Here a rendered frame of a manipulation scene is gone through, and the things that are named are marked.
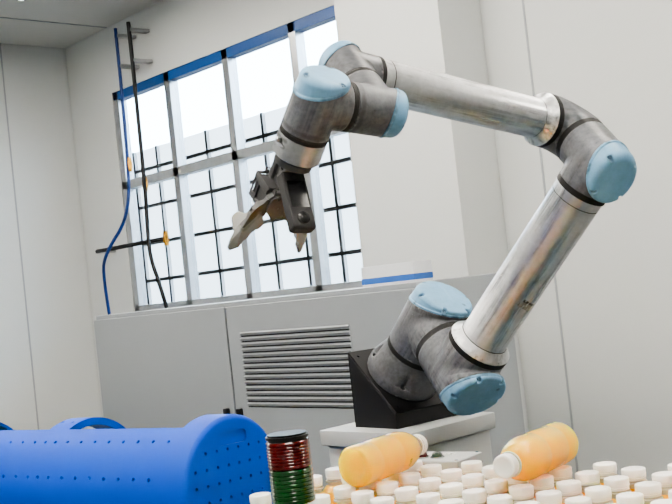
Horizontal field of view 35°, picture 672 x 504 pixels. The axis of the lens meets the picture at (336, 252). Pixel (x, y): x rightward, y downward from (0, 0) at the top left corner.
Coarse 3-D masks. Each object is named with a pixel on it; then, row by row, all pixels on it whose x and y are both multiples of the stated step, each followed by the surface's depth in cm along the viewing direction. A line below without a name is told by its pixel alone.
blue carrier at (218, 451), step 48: (0, 432) 241; (48, 432) 230; (96, 432) 221; (144, 432) 213; (192, 432) 205; (240, 432) 212; (0, 480) 230; (48, 480) 221; (96, 480) 212; (144, 480) 204; (192, 480) 199; (240, 480) 210
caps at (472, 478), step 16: (464, 464) 195; (480, 464) 195; (608, 464) 180; (432, 480) 182; (448, 480) 188; (464, 480) 182; (480, 480) 182; (496, 480) 177; (512, 480) 181; (544, 480) 174; (576, 480) 169; (592, 480) 173; (608, 480) 167; (624, 480) 166; (640, 480) 172; (656, 480) 166; (384, 496) 173; (400, 496) 176; (416, 496) 171; (432, 496) 170; (448, 496) 176; (464, 496) 170; (480, 496) 169; (496, 496) 164; (512, 496) 169; (528, 496) 168; (544, 496) 161; (560, 496) 162; (592, 496) 161; (608, 496) 161; (624, 496) 154; (640, 496) 154; (656, 496) 160
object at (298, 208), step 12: (288, 180) 190; (300, 180) 192; (288, 192) 189; (300, 192) 191; (288, 204) 189; (300, 204) 189; (288, 216) 189; (300, 216) 188; (312, 216) 190; (288, 228) 189; (300, 228) 188; (312, 228) 189
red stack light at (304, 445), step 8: (304, 440) 152; (272, 448) 152; (280, 448) 151; (288, 448) 151; (296, 448) 151; (304, 448) 152; (272, 456) 152; (280, 456) 151; (288, 456) 151; (296, 456) 151; (304, 456) 152; (272, 464) 152; (280, 464) 151; (288, 464) 151; (296, 464) 151; (304, 464) 152
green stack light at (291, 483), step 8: (272, 472) 152; (280, 472) 151; (288, 472) 151; (296, 472) 151; (304, 472) 152; (312, 472) 153; (272, 480) 152; (280, 480) 151; (288, 480) 151; (296, 480) 151; (304, 480) 151; (312, 480) 153; (272, 488) 152; (280, 488) 151; (288, 488) 151; (296, 488) 151; (304, 488) 151; (312, 488) 153; (272, 496) 153; (280, 496) 151; (288, 496) 151; (296, 496) 151; (304, 496) 151; (312, 496) 152
